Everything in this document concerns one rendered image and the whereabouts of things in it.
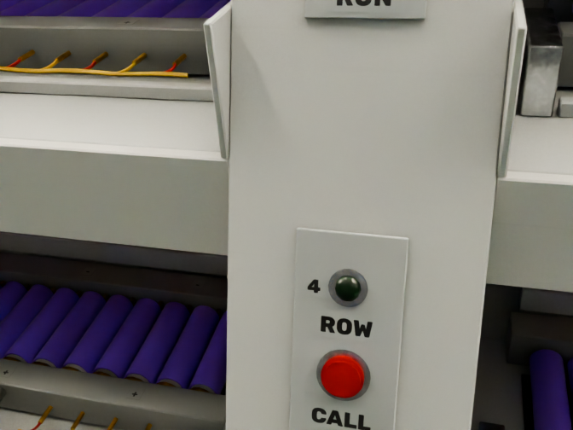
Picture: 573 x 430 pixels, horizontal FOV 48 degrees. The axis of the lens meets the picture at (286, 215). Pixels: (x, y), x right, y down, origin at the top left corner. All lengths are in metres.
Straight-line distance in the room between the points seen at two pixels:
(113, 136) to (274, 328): 0.10
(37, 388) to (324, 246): 0.22
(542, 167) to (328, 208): 0.07
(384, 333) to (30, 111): 0.18
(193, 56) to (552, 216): 0.17
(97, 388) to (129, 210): 0.14
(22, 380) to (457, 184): 0.28
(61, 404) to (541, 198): 0.28
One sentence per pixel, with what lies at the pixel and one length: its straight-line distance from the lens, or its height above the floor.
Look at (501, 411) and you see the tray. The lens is 0.39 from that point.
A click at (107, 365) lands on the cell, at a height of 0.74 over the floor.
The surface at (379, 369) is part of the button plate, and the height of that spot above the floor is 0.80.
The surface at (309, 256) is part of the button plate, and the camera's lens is 0.23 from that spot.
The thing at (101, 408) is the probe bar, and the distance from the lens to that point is 0.38.
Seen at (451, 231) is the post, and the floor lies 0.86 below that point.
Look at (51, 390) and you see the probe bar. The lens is 0.39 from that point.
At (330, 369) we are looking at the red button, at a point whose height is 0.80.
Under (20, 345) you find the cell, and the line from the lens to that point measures 0.43.
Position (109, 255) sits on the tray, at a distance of 0.47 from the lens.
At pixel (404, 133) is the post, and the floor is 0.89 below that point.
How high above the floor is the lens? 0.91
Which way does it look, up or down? 12 degrees down
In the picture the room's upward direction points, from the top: 2 degrees clockwise
